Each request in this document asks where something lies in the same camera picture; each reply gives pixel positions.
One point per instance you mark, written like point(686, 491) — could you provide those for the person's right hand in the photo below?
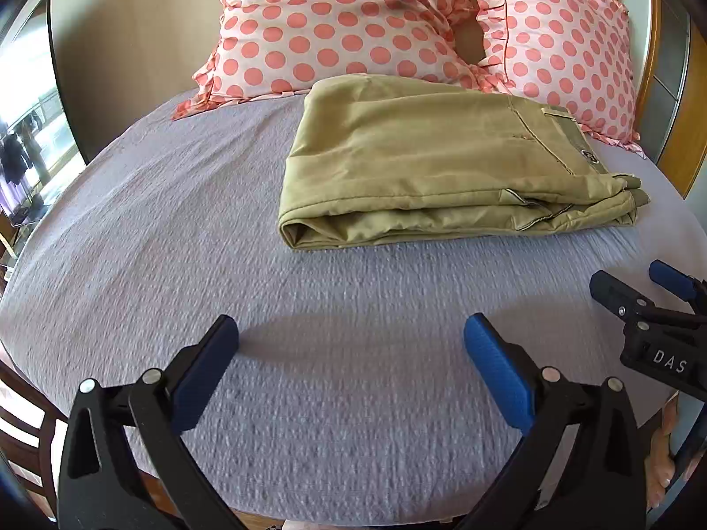
point(661, 452)

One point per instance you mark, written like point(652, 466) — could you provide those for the small pink polka dot pillow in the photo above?
point(563, 49)

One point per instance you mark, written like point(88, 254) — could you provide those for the dark framed mirror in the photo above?
point(33, 116)

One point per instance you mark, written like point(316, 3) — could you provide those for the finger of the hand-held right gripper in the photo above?
point(610, 287)
point(671, 276)

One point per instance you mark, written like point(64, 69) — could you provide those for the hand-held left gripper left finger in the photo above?
point(205, 363)

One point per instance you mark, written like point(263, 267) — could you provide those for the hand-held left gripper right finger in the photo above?
point(497, 367)

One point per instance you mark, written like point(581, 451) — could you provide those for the dark wooden chair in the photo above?
point(25, 430)

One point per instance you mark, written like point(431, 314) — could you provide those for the large pink polka dot pillow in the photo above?
point(331, 27)

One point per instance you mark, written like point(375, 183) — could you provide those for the wooden headboard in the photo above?
point(646, 66)

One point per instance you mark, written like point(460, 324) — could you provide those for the grey wardrobe door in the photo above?
point(682, 72)

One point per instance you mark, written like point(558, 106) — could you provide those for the grey bed sheet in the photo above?
point(193, 254)

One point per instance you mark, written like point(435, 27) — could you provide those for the khaki pants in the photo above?
point(420, 165)

